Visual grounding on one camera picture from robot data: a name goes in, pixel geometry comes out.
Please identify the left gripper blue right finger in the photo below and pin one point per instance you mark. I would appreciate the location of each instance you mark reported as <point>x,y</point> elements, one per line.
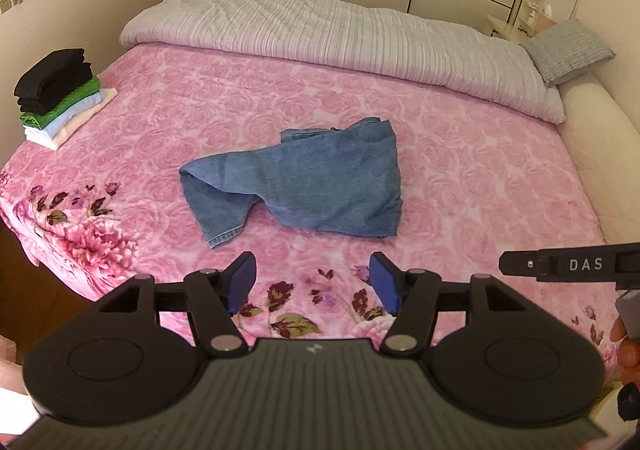
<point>410,296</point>

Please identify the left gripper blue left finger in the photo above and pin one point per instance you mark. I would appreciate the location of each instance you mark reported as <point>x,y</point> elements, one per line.
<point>214,297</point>

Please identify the blue denim jeans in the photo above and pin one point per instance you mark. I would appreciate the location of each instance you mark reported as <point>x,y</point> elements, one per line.
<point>344,181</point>

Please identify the person's right hand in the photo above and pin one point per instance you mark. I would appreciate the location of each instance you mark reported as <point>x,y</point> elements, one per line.
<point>627,355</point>

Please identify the white bed headboard cushion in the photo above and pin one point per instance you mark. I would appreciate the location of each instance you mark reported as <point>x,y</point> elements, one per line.
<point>604,147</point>

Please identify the pink floral bed blanket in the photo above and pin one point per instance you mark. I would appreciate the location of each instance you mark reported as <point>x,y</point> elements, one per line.
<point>202,155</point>

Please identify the grey checkered pillow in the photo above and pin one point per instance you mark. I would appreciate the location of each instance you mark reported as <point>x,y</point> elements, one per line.
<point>566,51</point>

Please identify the cream folded garment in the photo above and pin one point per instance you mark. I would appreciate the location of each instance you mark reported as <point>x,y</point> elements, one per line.
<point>36,135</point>

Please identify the light blue folded garment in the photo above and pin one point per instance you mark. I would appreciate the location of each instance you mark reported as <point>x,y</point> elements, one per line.
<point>84,104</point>

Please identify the green folded garment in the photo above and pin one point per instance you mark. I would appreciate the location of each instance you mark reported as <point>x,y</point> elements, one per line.
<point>44,118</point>

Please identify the black folded garment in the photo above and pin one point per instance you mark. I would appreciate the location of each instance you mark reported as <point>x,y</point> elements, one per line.
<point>51,79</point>

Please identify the white dressing table with mirror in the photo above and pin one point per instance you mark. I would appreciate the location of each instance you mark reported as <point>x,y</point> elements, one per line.
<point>532,16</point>

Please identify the striped grey pink duvet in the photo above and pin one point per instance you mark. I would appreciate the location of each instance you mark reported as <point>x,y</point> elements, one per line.
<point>343,35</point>

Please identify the wall switch and socket panel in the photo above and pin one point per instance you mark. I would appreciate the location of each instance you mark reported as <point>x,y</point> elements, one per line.
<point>6,5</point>

